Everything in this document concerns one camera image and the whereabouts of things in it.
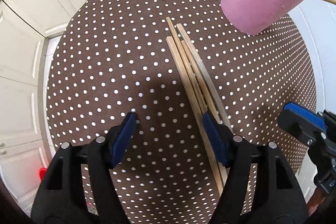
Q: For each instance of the round table with dotted cloth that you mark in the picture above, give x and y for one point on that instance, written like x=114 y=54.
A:
x=105 y=56

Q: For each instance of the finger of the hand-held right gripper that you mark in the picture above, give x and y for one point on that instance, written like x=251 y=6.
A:
x=304 y=112

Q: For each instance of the person's right hand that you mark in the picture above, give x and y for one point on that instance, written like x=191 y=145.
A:
x=316 y=200

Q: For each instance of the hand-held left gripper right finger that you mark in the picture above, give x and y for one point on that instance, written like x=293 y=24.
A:
x=214 y=140

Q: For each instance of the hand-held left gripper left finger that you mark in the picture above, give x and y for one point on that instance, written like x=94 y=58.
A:
x=123 y=140

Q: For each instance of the red plastic object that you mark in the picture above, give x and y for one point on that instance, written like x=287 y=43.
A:
x=42 y=174

